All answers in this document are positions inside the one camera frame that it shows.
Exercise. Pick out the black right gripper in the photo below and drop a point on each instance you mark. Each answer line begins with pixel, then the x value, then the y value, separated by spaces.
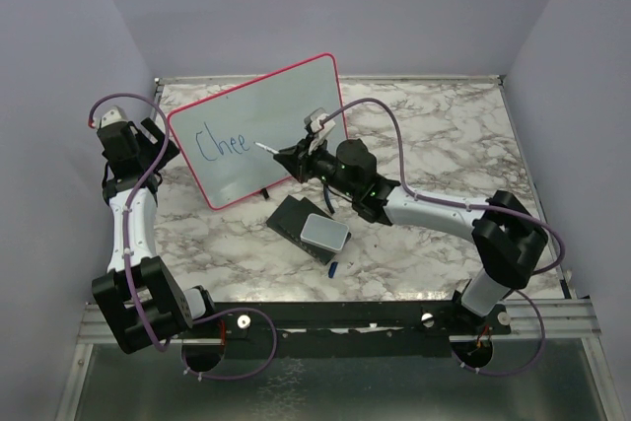
pixel 298 160

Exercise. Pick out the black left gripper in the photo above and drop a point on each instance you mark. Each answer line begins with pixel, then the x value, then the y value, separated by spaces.
pixel 154 130

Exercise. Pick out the blue whiteboard marker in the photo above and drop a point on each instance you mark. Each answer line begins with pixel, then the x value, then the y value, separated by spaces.
pixel 266 148

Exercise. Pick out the pink framed whiteboard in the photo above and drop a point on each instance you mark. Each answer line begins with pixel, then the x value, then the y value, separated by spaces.
pixel 220 136

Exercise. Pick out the blue marker cap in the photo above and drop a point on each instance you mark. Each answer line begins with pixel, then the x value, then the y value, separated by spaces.
pixel 332 269

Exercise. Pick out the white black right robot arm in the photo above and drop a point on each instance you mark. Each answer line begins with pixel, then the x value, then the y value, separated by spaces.
pixel 508 241

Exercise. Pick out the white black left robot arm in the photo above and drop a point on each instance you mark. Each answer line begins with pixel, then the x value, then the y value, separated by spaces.
pixel 138 296

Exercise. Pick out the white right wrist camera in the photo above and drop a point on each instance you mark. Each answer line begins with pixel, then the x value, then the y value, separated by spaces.
pixel 318 129

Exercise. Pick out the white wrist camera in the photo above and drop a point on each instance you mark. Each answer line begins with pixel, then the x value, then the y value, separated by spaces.
pixel 113 115
pixel 318 129

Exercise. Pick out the blue handled pliers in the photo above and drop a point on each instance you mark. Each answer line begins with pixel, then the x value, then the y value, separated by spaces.
pixel 327 200

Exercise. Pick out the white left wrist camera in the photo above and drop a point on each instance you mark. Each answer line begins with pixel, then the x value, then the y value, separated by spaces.
pixel 113 115

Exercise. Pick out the aluminium table edge frame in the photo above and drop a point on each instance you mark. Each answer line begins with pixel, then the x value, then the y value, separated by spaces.
pixel 451 135

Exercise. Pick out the black front mounting rail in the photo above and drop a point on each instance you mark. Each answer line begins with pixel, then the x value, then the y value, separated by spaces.
pixel 345 329

